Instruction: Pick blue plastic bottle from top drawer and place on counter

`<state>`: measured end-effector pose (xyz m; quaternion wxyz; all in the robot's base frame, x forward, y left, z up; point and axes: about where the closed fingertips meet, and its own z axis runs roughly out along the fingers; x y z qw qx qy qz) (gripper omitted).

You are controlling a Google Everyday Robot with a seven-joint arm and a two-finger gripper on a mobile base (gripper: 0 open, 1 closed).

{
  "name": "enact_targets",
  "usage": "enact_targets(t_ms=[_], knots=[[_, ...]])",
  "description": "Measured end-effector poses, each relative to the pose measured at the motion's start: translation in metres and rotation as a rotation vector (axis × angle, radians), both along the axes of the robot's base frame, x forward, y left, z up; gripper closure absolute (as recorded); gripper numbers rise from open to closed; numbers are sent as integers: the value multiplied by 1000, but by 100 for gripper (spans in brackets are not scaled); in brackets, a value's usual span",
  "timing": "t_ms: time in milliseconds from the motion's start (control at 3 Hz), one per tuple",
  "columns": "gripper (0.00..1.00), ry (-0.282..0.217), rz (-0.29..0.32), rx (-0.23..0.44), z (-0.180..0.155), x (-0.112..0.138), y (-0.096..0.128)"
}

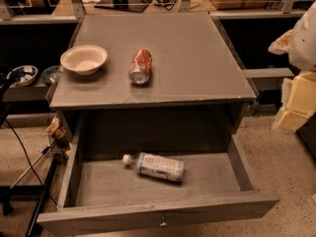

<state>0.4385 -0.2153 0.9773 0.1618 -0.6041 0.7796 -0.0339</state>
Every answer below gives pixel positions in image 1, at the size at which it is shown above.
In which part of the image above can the black monitor stand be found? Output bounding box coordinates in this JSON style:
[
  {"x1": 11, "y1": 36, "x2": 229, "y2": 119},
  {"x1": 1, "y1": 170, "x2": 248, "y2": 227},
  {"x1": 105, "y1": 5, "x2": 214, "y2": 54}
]
[{"x1": 94, "y1": 0, "x2": 149, "y2": 13}]

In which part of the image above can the black floor cable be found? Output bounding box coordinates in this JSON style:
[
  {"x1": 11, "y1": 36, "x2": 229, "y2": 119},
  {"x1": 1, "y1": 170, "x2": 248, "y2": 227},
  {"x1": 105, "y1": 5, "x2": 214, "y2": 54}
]
[{"x1": 3, "y1": 117, "x2": 58, "y2": 205}]

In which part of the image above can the dark blue small bowl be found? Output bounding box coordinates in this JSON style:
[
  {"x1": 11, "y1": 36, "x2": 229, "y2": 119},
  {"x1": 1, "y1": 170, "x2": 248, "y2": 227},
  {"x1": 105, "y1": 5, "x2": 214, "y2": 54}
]
[{"x1": 40, "y1": 65, "x2": 62, "y2": 85}]

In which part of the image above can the crumpled snack wrapper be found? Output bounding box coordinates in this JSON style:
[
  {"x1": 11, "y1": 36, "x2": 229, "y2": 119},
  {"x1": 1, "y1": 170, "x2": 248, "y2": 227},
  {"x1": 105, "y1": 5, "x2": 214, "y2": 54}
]
[{"x1": 44, "y1": 117, "x2": 70, "y2": 156}]

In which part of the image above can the grey cabinet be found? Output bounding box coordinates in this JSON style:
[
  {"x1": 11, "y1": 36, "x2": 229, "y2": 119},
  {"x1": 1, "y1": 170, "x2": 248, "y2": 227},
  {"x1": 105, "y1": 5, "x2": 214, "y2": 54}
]
[{"x1": 50, "y1": 13, "x2": 255, "y2": 142}]

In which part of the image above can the white bowl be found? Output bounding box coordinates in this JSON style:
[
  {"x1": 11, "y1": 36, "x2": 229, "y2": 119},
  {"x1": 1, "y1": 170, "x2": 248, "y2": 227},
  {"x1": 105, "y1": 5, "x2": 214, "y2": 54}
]
[{"x1": 60, "y1": 44, "x2": 108, "y2": 75}]

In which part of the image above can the black tripod stand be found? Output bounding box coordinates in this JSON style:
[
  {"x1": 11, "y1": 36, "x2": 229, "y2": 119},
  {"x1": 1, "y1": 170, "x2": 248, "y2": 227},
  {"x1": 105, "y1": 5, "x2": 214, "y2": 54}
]
[{"x1": 0, "y1": 143, "x2": 57, "y2": 237}]

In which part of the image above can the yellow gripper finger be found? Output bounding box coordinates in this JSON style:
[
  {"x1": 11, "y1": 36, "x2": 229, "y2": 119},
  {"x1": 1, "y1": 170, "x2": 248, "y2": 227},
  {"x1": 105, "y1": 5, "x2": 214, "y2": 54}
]
[
  {"x1": 272, "y1": 71, "x2": 316, "y2": 133},
  {"x1": 268, "y1": 30, "x2": 292, "y2": 55}
]

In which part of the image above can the red soda can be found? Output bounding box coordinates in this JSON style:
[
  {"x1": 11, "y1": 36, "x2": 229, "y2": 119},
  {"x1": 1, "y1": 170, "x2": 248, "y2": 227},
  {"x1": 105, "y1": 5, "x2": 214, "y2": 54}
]
[{"x1": 128, "y1": 49, "x2": 152, "y2": 85}]

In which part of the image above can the blue plastic water bottle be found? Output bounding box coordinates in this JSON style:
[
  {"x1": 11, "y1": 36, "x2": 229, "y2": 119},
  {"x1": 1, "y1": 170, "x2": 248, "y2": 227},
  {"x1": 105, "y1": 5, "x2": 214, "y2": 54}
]
[{"x1": 122, "y1": 152, "x2": 185, "y2": 183}]

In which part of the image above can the small patterned bowl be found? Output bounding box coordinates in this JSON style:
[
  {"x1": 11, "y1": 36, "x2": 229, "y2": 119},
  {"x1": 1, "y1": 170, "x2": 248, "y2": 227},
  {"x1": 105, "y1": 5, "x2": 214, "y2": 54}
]
[{"x1": 7, "y1": 65, "x2": 39, "y2": 87}]

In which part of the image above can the grey open drawer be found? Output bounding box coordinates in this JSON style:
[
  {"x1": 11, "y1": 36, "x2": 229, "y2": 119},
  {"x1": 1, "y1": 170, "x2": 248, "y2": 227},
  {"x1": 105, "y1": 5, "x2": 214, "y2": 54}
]
[{"x1": 38, "y1": 110, "x2": 278, "y2": 237}]

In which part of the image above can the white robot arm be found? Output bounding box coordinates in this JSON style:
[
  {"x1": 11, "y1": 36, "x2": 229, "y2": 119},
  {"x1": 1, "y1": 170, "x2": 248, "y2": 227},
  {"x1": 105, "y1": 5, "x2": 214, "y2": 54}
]
[{"x1": 268, "y1": 2, "x2": 316, "y2": 133}]

